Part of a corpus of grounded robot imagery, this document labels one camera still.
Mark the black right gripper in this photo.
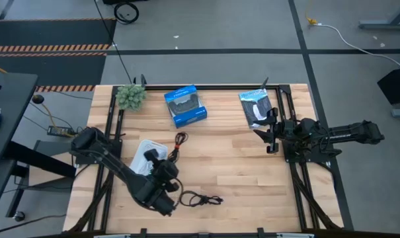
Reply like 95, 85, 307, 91
252, 107, 296, 155

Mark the blue game controller box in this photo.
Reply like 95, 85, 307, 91
163, 85, 208, 129

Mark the green artificial plant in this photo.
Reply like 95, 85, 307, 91
115, 83, 147, 112

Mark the black power strip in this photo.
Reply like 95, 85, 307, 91
46, 125, 75, 138

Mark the black angular stand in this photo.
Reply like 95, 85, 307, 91
377, 67, 400, 106

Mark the black desk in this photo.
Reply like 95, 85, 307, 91
0, 71, 77, 225

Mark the black hazard-striped floor mat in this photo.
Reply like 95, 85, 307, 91
0, 18, 117, 93

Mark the grey table leg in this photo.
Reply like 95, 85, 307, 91
358, 0, 400, 31

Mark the black cable with red tie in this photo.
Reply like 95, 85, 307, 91
167, 132, 189, 163

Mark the loose black USB-C cable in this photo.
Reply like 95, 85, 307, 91
179, 190, 224, 208

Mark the black aluminium table frame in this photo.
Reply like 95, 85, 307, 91
65, 82, 344, 238

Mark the long black floor cable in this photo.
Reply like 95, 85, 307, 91
93, 0, 134, 84

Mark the yellow floor cable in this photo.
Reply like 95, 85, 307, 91
304, 0, 319, 26

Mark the white floor cable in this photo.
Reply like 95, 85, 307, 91
317, 22, 400, 69

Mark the coiled black floor cable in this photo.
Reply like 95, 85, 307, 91
113, 1, 140, 25

